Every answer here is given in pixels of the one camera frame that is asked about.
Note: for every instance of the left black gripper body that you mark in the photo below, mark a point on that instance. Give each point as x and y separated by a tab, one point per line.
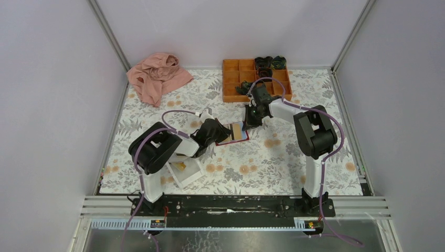
210	141

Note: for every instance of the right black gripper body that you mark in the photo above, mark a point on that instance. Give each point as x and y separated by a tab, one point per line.
263	116

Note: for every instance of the gold card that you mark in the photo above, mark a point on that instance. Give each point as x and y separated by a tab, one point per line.
180	166
236	131

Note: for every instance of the red card holder wallet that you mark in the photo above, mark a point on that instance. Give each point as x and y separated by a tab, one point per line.
229	139

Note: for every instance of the white plastic card box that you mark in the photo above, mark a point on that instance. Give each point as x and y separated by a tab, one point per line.
192	172

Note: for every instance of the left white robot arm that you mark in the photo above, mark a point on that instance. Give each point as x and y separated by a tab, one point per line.
161	148

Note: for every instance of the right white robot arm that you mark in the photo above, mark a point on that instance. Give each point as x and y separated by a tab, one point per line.
315	134

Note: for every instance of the loose gold card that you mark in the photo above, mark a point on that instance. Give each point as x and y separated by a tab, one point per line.
180	166

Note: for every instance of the camouflage rolled belt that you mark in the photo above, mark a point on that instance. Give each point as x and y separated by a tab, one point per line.
243	88

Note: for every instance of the dark rolled belt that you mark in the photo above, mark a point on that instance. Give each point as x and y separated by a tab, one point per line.
264	72

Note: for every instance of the floral table mat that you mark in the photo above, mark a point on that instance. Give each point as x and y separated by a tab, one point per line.
269	163

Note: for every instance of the black rolled belt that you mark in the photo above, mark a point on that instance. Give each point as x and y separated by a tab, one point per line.
263	62

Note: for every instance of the green rolled belt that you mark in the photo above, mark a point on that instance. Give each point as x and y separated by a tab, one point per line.
279	63

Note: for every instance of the pink crumpled cloth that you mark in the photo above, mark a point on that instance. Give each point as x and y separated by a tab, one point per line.
157	75

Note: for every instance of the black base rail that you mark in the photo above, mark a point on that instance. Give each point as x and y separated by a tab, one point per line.
219	211

